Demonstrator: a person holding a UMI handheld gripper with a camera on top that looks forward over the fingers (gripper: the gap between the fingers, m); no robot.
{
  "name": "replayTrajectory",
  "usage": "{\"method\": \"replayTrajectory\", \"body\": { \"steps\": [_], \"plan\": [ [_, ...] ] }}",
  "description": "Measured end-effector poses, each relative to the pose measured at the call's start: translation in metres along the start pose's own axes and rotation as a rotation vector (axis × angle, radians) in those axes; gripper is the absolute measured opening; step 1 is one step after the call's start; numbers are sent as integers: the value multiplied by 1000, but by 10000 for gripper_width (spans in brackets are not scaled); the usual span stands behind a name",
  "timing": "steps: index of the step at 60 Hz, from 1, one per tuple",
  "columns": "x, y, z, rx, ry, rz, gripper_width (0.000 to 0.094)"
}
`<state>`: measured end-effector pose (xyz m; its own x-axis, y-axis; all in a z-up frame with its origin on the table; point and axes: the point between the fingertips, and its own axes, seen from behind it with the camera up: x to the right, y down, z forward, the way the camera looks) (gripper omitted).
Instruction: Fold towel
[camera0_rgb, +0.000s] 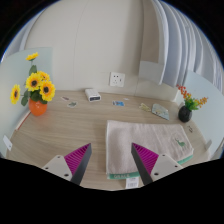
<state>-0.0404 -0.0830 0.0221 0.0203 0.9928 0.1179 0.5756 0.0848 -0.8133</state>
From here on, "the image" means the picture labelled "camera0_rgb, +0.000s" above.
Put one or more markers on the tiny white sticker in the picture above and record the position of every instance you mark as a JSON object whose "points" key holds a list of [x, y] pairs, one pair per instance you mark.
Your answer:
{"points": [[126, 98]]}

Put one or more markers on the blue sticker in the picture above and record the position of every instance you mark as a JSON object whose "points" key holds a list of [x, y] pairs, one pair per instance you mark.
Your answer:
{"points": [[118, 103]]}

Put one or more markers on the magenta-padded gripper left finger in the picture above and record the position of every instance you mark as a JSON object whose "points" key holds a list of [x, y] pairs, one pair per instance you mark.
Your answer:
{"points": [[77, 159]]}

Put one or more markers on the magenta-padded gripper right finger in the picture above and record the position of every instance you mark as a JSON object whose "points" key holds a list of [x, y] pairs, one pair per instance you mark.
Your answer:
{"points": [[146, 159]]}

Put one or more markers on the small white box device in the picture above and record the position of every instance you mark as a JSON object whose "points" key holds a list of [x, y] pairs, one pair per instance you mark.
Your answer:
{"points": [[92, 95]]}

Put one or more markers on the wide grey curtain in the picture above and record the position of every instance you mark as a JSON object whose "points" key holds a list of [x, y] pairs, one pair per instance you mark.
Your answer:
{"points": [[186, 43]]}

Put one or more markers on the small frosted desk divider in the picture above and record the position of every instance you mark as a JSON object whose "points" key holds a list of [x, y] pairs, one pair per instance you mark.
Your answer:
{"points": [[151, 71]]}

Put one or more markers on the large frosted desk divider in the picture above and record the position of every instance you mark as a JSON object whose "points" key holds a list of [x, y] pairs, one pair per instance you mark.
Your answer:
{"points": [[210, 110]]}

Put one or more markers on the pale yellow-green sticker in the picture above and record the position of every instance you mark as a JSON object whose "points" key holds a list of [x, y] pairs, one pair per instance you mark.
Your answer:
{"points": [[145, 107]]}

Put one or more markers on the beige towel with green trim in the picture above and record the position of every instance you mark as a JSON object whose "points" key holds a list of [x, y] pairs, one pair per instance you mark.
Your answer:
{"points": [[146, 136]]}

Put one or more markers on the white wall socket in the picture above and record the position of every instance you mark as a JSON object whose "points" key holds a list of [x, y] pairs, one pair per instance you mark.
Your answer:
{"points": [[117, 79]]}

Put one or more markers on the frosted desk divider with label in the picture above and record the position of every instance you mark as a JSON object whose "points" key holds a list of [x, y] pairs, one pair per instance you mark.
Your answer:
{"points": [[13, 120]]}

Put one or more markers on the sunflowers in orange vase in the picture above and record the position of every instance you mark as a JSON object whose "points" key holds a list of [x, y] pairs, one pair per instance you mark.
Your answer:
{"points": [[37, 90]]}

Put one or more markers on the small green sticker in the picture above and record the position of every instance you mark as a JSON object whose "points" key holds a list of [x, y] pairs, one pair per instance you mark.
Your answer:
{"points": [[71, 104]]}

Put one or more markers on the small dark sticker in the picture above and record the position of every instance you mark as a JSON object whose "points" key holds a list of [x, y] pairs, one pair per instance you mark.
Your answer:
{"points": [[190, 129]]}

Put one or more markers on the narrow grey curtain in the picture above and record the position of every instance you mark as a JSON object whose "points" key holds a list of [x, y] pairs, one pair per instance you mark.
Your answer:
{"points": [[20, 36]]}

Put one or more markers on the orange flowers in black vase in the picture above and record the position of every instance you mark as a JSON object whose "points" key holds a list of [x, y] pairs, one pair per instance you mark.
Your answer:
{"points": [[185, 114]]}

